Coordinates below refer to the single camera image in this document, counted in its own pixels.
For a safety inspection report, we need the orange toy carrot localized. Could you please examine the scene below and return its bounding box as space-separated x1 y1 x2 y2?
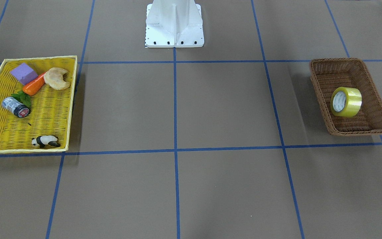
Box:
11 72 46 108

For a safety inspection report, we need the toy croissant bread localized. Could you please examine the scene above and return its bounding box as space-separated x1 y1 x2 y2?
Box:
43 67 70 90

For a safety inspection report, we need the toy panda figure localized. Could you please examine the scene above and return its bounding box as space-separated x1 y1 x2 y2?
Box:
31 135 61 148

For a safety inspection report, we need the yellow woven basket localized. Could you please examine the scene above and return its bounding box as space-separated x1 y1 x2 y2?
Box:
0 55 78 153

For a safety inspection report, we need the purple foam block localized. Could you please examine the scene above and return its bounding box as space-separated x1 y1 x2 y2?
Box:
10 63 38 86

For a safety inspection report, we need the yellow tape roll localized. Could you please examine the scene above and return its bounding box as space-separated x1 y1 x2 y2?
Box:
330 87 362 118

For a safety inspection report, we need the brown wicker basket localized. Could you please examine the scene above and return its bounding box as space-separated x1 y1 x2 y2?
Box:
310 58 382 136

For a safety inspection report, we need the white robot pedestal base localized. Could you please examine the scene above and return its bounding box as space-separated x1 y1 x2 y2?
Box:
145 0 205 48

